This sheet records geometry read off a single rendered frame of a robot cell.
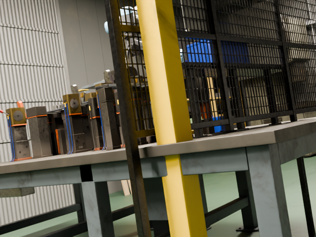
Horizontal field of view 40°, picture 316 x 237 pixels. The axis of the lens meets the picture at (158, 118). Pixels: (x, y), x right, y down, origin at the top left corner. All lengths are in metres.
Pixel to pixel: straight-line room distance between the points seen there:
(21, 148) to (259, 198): 2.01
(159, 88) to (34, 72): 4.11
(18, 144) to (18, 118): 0.18
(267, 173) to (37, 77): 4.50
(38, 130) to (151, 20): 1.47
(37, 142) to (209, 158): 1.62
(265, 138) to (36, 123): 1.83
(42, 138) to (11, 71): 2.61
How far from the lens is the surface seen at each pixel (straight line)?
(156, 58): 1.61
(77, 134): 2.59
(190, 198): 1.61
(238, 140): 1.41
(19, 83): 5.47
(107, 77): 2.36
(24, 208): 5.34
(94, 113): 2.42
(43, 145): 2.91
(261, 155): 1.43
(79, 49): 6.33
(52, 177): 2.04
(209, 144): 1.46
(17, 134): 3.12
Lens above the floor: 0.74
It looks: 2 degrees up
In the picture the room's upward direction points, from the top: 8 degrees counter-clockwise
